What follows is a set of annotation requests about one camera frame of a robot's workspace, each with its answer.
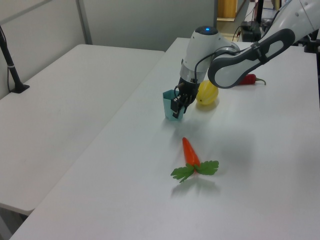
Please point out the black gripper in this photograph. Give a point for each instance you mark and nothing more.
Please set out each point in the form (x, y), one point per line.
(187, 87)

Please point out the teal hexagonal mug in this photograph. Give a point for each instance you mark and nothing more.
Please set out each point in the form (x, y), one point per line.
(168, 107)

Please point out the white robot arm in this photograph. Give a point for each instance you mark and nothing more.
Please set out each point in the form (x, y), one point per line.
(200, 50)

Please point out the yellow striped melon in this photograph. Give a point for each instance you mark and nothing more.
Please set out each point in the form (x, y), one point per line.
(208, 93)

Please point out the orange carrot with green leaves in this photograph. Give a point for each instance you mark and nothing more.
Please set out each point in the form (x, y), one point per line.
(190, 152)

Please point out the red chili pepper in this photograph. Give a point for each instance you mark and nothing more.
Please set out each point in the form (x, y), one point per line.
(250, 79)

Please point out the black equipment box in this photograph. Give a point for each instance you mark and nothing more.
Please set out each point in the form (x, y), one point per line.
(250, 31)

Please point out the wooden cabinet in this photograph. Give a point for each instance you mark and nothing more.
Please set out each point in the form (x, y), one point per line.
(226, 10)

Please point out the thin black background pole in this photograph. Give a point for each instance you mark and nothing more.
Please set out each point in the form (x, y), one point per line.
(260, 12)

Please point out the white side table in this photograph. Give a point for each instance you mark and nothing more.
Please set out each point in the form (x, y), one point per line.
(62, 112)

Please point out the black clamp stand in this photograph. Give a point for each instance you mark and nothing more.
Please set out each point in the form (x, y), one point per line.
(312, 45)

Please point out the grey metal partition post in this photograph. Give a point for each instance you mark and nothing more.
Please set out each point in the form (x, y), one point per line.
(83, 22)

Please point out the black camera pole with base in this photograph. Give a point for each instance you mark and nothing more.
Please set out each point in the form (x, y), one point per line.
(12, 72)

